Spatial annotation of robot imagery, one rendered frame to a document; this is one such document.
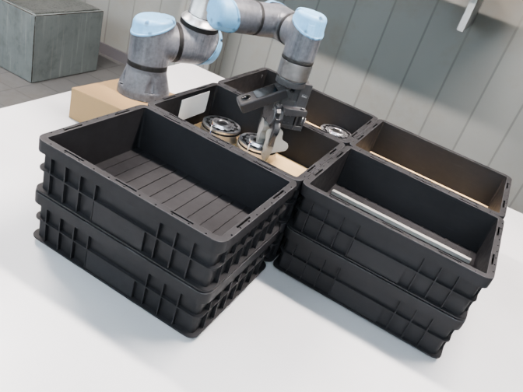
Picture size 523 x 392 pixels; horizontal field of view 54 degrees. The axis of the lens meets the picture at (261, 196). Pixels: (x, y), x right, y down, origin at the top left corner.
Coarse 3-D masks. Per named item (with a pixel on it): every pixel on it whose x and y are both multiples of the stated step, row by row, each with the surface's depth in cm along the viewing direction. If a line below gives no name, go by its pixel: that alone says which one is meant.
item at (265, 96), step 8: (264, 88) 121; (272, 88) 120; (280, 88) 119; (240, 96) 120; (248, 96) 119; (256, 96) 119; (264, 96) 118; (272, 96) 119; (280, 96) 119; (240, 104) 118; (248, 104) 118; (256, 104) 119; (264, 104) 119
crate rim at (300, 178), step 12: (216, 84) 138; (168, 96) 122; (180, 96) 124; (156, 108) 114; (180, 120) 113; (204, 132) 111; (228, 144) 109; (252, 156) 108; (324, 156) 118; (276, 168) 106; (300, 180) 105
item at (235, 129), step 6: (204, 120) 133; (210, 120) 134; (228, 120) 138; (210, 126) 132; (216, 126) 132; (234, 126) 135; (216, 132) 130; (222, 132) 130; (228, 132) 131; (234, 132) 132
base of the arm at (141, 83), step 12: (132, 72) 146; (144, 72) 146; (156, 72) 147; (120, 84) 149; (132, 84) 147; (144, 84) 147; (156, 84) 148; (132, 96) 147; (144, 96) 147; (156, 96) 149
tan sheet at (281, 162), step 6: (198, 126) 137; (234, 144) 134; (276, 156) 135; (282, 156) 135; (276, 162) 132; (282, 162) 133; (288, 162) 134; (294, 162) 135; (282, 168) 130; (288, 168) 131; (294, 168) 132; (300, 168) 133; (306, 168) 134; (294, 174) 129
